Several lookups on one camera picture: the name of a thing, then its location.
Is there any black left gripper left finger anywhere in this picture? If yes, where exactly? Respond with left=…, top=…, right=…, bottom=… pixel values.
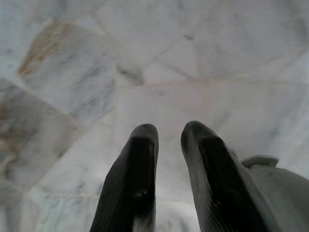
left=89, top=123, right=159, bottom=232

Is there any grey robot left leg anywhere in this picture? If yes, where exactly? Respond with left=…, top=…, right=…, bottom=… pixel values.
left=240, top=155, right=309, bottom=232

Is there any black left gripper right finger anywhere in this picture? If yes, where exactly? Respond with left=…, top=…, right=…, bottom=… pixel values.
left=180, top=121, right=281, bottom=232

